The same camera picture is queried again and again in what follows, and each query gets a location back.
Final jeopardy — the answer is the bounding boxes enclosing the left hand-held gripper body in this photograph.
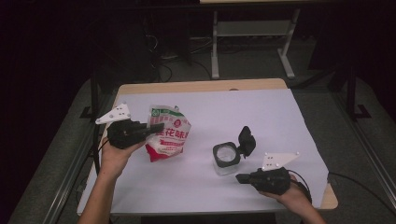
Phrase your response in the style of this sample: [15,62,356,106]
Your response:
[94,103,149,150]

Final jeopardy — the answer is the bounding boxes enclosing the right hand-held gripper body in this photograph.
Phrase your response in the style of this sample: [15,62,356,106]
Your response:
[247,151,301,197]

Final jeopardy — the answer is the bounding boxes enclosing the white and red seasoning bag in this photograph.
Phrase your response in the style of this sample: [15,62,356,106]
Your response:
[145,104,192,163]

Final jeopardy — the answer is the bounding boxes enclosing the clear jar with black lid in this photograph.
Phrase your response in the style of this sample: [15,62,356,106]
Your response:
[212,125,258,177]

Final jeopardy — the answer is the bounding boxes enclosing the person's left hand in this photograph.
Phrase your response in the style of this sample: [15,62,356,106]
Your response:
[98,136,147,181]

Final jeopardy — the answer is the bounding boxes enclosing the person's right hand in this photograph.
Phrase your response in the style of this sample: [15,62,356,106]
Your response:
[258,175,313,214]

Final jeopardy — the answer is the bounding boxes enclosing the white paper sheet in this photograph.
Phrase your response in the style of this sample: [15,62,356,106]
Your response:
[78,88,331,216]

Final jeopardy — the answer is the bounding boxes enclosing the black metal stand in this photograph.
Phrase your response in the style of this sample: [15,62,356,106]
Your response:
[345,62,373,121]
[78,69,101,121]

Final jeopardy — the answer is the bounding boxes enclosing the wooden table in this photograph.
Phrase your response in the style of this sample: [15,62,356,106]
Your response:
[76,77,339,218]

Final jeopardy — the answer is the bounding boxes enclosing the right hand-held gripper cable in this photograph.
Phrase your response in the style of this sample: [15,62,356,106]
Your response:
[287,169,313,203]

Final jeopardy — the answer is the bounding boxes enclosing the grey metal rail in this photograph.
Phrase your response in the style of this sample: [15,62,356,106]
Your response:
[331,91,396,202]
[41,92,108,224]

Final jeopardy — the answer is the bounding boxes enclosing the tangle of dark cables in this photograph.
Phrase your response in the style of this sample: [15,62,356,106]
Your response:
[144,31,213,82]

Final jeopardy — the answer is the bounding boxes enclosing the black floor cable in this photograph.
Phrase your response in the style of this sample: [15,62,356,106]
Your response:
[327,171,396,217]

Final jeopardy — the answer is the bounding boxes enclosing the white metal desk frame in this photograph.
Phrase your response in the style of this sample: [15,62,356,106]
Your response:
[199,0,302,80]

